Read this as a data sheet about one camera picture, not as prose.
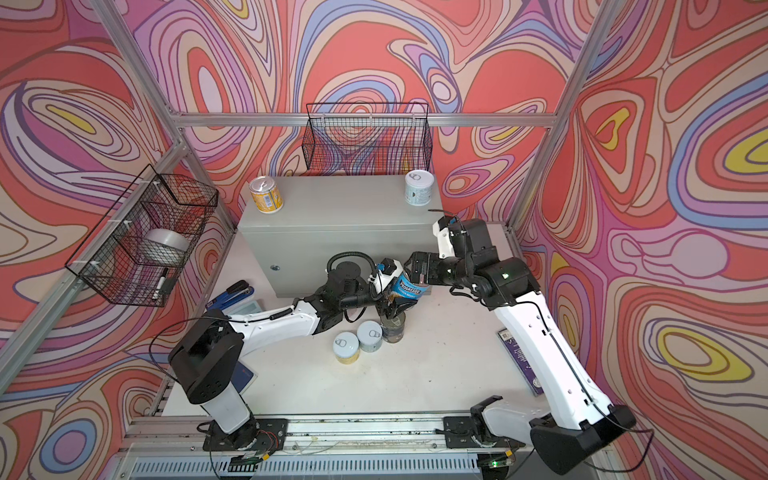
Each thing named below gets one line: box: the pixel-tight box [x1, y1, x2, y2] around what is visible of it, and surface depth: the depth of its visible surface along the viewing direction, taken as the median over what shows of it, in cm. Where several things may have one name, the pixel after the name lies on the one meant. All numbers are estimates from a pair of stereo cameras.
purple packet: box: [497, 328, 544, 397], surface depth 86 cm
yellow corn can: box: [248, 175, 284, 214], surface depth 74 cm
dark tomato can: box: [381, 311, 406, 343], surface depth 84 cm
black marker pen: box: [152, 267, 169, 301], surface depth 74 cm
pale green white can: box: [404, 169, 435, 207], surface depth 77 cm
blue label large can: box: [388, 272, 430, 303], surface depth 73 cm
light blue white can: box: [357, 320, 383, 353], surface depth 87 cm
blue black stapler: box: [205, 280, 255, 311], surface depth 98 cm
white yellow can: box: [332, 332, 360, 365], surface depth 85 cm
